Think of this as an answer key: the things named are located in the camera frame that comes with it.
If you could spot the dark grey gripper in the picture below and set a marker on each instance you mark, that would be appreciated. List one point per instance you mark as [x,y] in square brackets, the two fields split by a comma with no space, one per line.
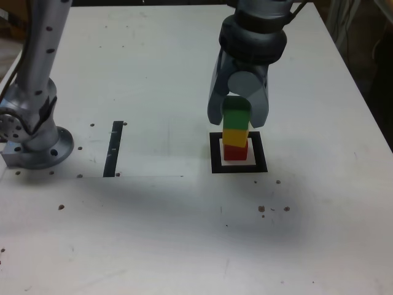
[248,67]

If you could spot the green cube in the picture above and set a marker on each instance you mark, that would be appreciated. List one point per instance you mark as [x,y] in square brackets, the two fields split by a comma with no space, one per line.
[235,118]

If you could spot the yellow cube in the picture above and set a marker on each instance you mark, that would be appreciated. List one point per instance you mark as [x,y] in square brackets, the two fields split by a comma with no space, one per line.
[235,136]

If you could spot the red cube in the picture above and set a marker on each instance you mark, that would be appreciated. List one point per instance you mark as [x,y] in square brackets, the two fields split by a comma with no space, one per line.
[235,153]

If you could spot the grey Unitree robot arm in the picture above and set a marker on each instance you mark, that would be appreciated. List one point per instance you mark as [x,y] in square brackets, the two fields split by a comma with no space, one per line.
[46,46]

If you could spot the black tape square outline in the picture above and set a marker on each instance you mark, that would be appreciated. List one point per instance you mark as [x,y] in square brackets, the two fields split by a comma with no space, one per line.
[264,153]

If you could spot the black tape strip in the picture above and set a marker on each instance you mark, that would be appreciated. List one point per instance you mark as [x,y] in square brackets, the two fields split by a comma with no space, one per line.
[112,147]

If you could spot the white metal frame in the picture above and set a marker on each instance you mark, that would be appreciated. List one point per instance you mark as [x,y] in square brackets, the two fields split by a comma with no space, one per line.
[333,15]

